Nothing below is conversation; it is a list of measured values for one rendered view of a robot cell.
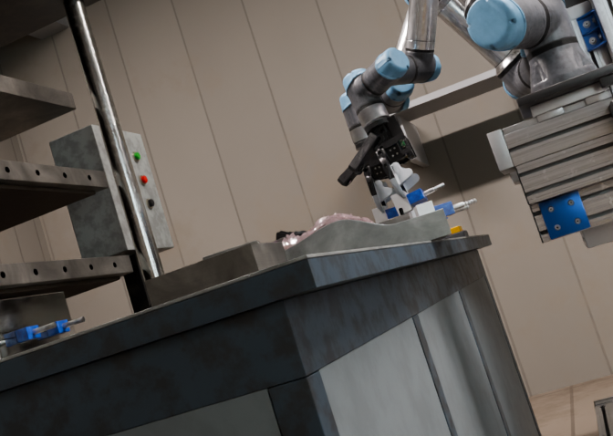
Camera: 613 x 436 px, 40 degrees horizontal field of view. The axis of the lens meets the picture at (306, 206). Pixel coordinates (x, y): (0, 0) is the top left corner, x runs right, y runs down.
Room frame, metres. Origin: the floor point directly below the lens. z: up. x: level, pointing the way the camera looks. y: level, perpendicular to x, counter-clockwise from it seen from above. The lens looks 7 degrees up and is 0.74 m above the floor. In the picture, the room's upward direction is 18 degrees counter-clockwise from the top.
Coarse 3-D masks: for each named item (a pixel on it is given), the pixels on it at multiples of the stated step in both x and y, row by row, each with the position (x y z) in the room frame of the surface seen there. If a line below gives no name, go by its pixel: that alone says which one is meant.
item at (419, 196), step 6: (438, 186) 2.05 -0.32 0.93; (414, 192) 2.05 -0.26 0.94; (420, 192) 2.04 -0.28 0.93; (426, 192) 2.05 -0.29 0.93; (396, 198) 2.06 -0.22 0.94; (402, 198) 2.05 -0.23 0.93; (408, 198) 2.05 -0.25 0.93; (414, 198) 2.05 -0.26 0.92; (420, 198) 2.04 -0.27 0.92; (426, 198) 2.06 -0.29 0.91; (396, 204) 2.06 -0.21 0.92; (402, 204) 2.05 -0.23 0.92; (408, 204) 2.05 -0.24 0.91; (414, 204) 2.06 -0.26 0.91; (408, 210) 2.05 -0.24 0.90
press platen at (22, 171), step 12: (0, 168) 1.87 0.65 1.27; (12, 168) 1.91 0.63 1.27; (24, 168) 1.96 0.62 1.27; (36, 168) 2.01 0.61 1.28; (48, 168) 2.06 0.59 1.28; (60, 168) 2.11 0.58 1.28; (72, 168) 2.16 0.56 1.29; (0, 180) 1.87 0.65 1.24; (12, 180) 1.91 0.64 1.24; (24, 180) 1.95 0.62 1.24; (36, 180) 1.99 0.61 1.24; (48, 180) 2.04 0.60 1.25; (60, 180) 2.09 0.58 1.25; (72, 180) 2.14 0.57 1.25; (84, 180) 2.20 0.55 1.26; (96, 180) 2.26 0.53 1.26
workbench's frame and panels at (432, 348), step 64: (320, 256) 0.96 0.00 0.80; (384, 256) 1.26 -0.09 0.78; (448, 256) 2.15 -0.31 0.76; (128, 320) 0.98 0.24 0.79; (192, 320) 0.96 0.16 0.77; (256, 320) 0.95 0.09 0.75; (320, 320) 1.05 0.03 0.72; (384, 320) 1.35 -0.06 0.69; (448, 320) 1.89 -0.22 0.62; (0, 384) 1.03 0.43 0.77; (64, 384) 1.03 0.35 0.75; (128, 384) 1.01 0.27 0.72; (192, 384) 0.98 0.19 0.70; (256, 384) 0.96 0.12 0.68; (320, 384) 0.98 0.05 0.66; (384, 384) 1.24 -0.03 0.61; (448, 384) 1.67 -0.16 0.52; (512, 384) 2.56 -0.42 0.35
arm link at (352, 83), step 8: (352, 72) 2.10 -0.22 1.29; (360, 72) 2.10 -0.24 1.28; (344, 80) 2.12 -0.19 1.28; (352, 80) 2.10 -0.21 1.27; (360, 80) 2.07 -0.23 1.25; (352, 88) 2.10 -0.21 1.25; (360, 88) 2.08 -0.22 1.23; (352, 96) 2.10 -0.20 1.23; (360, 96) 2.09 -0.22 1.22; (368, 96) 2.08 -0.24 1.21; (376, 96) 2.08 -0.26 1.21; (352, 104) 2.12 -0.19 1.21; (360, 104) 2.09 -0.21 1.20; (368, 104) 2.08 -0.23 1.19
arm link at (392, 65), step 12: (396, 48) 2.02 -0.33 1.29; (384, 60) 2.00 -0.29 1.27; (396, 60) 2.00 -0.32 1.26; (408, 60) 2.03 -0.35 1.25; (372, 72) 2.04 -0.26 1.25; (384, 72) 2.01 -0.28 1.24; (396, 72) 2.01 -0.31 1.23; (408, 72) 2.06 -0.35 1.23; (372, 84) 2.05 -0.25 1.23; (384, 84) 2.04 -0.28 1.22; (396, 84) 2.07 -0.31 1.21
